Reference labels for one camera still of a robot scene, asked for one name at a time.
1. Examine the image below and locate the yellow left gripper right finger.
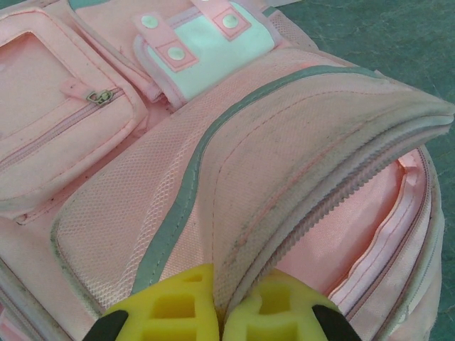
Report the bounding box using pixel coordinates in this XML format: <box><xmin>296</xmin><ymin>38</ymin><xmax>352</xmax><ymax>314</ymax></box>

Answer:
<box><xmin>225</xmin><ymin>268</ymin><xmax>359</xmax><ymax>341</ymax></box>

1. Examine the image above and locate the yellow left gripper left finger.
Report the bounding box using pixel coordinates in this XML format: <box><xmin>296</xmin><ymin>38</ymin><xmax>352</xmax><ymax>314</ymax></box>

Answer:
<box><xmin>87</xmin><ymin>263</ymin><xmax>220</xmax><ymax>341</ymax></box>

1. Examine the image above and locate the pink student backpack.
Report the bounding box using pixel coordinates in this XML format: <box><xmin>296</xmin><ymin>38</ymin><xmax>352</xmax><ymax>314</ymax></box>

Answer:
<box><xmin>0</xmin><ymin>0</ymin><xmax>455</xmax><ymax>341</ymax></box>

